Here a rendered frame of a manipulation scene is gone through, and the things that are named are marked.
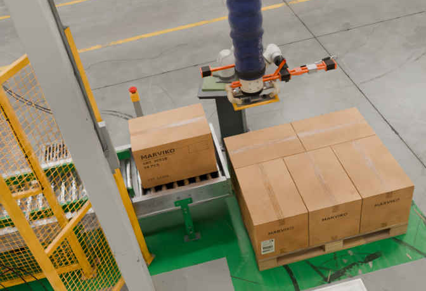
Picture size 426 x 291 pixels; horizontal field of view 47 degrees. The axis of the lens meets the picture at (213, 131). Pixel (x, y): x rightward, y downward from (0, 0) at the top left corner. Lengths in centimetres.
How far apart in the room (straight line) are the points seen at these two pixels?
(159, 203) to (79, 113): 166
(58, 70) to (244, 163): 212
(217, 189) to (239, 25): 128
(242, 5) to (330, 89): 257
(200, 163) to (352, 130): 130
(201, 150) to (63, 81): 174
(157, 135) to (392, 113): 260
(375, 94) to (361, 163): 176
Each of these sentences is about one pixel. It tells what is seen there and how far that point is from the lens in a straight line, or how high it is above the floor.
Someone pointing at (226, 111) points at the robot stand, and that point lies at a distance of 457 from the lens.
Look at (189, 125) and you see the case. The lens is 370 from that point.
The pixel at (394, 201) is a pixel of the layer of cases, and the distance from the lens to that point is 382.
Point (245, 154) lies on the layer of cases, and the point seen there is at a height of 54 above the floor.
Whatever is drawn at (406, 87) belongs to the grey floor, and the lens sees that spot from 567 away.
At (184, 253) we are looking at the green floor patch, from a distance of 408.
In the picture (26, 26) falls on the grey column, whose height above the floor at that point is 244.
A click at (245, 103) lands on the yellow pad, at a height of 109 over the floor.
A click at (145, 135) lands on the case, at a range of 370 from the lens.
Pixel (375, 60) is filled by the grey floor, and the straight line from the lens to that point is 608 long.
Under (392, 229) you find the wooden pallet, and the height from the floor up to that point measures 9.
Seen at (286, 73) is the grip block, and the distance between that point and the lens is 366.
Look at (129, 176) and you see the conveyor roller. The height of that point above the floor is 55.
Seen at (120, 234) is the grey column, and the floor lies 113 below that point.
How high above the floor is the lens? 323
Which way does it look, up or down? 39 degrees down
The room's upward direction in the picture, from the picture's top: 10 degrees counter-clockwise
